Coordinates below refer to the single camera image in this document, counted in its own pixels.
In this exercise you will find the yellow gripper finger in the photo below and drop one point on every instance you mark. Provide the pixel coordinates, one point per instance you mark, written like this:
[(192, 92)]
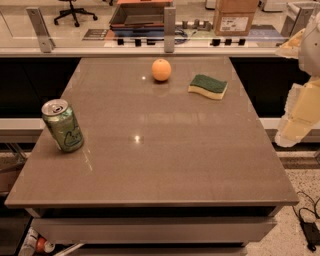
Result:
[(293, 47), (302, 113)]

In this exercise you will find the green soda can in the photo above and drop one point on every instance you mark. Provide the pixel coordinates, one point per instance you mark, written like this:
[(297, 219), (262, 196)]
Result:
[(61, 121)]

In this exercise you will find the black power adapter with cable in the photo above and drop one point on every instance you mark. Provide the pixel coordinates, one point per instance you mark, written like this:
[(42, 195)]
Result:
[(308, 215)]

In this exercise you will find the metal rail bracket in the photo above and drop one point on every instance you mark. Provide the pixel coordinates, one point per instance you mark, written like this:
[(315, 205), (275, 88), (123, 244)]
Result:
[(46, 44), (169, 29), (295, 21)]

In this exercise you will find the left metal rail bracket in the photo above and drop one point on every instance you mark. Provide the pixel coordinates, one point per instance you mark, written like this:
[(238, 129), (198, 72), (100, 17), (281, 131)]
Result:
[(46, 44)]

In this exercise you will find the black office chair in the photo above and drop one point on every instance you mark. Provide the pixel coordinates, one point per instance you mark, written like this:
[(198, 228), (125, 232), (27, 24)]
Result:
[(73, 12)]

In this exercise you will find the green and yellow sponge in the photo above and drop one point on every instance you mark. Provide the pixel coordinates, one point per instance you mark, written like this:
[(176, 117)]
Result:
[(208, 87)]

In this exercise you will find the grey open tray box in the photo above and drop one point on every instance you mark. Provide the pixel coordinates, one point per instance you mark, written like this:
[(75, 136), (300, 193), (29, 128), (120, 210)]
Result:
[(134, 13)]

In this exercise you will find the middle metal rail bracket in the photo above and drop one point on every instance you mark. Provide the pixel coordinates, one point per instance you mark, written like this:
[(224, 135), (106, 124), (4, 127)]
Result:
[(169, 29)]

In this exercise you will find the bottles under table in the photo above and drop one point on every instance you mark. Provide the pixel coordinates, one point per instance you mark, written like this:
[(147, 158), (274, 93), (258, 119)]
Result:
[(35, 243)]

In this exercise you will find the orange fruit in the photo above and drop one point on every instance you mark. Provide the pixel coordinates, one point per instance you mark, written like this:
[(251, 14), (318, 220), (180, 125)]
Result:
[(161, 70)]

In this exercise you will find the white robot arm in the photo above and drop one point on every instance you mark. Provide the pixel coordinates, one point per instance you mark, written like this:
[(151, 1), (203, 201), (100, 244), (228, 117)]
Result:
[(310, 60)]

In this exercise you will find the right metal rail bracket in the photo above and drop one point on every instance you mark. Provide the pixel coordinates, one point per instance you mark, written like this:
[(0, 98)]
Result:
[(295, 21)]

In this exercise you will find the cardboard box with label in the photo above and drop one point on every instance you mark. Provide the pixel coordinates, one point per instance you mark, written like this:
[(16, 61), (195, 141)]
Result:
[(234, 17)]

